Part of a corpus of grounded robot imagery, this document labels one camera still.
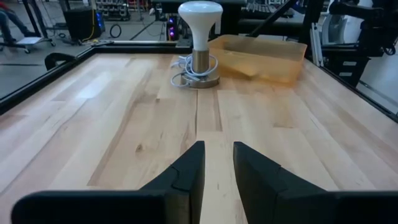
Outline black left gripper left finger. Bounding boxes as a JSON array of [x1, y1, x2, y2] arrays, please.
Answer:
[[11, 140, 206, 224]]

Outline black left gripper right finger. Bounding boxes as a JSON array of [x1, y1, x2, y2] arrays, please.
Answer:
[[233, 141, 398, 224]]

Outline white bulb brass lamp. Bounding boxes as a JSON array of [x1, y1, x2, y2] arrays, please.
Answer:
[[177, 0, 224, 90]]

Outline orange translucent folder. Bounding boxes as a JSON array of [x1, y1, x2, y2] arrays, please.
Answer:
[[207, 34, 308, 85]]

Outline black computer purple lights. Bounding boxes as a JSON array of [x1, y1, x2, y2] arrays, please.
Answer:
[[165, 15, 180, 42]]

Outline black computer tower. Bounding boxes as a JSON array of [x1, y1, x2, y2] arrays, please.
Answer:
[[63, 7, 106, 42]]

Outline black rolling desk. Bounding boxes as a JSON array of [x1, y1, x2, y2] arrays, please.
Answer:
[[0, 0, 57, 54]]

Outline person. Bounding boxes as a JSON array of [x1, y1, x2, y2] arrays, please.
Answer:
[[0, 1, 40, 44]]

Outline silver aluminium bracket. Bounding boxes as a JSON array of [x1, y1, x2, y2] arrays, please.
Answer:
[[310, 23, 325, 68]]

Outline black floor cable loop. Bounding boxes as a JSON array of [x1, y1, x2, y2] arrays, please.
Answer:
[[109, 24, 123, 39]]

